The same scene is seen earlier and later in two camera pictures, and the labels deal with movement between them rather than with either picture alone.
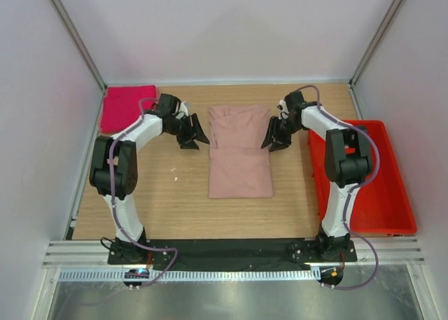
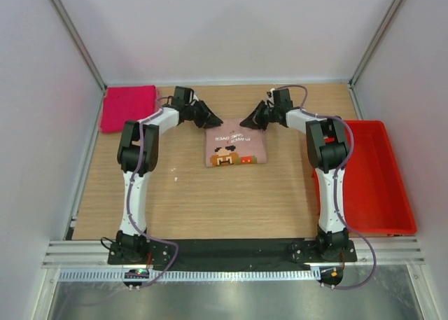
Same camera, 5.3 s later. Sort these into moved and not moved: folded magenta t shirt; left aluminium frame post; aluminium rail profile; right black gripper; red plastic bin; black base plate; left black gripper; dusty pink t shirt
Moved: right black gripper; dusty pink t shirt; left black gripper
Not moved: left aluminium frame post; aluminium rail profile; red plastic bin; black base plate; folded magenta t shirt
